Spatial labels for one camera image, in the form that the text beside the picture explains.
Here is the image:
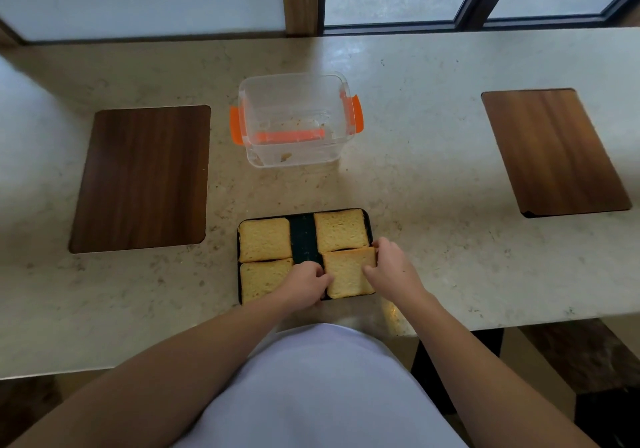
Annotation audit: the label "person's right hand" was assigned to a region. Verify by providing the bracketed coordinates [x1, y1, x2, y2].
[362, 237, 426, 306]

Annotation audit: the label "person's left hand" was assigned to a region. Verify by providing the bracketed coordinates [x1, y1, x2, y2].
[276, 261, 334, 312]

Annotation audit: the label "toasted bread slice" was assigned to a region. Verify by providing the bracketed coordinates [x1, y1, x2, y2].
[238, 218, 293, 264]
[313, 209, 370, 254]
[322, 247, 377, 300]
[239, 258, 295, 305]

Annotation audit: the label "person's left forearm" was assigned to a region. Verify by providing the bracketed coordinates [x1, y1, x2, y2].
[7, 291, 307, 448]

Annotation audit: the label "person's right forearm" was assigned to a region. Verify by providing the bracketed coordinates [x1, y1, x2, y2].
[392, 290, 598, 448]

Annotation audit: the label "black rectangular tray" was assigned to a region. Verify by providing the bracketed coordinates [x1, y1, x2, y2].
[236, 207, 375, 306]

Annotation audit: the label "person's white shirt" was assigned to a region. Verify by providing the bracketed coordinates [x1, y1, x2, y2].
[172, 323, 468, 448]

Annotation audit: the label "clear plastic container orange clips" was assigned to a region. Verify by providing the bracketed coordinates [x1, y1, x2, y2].
[229, 72, 365, 169]

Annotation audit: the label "dark wooden placemat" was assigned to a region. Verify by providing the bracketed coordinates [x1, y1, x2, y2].
[68, 105, 212, 255]
[481, 88, 633, 218]

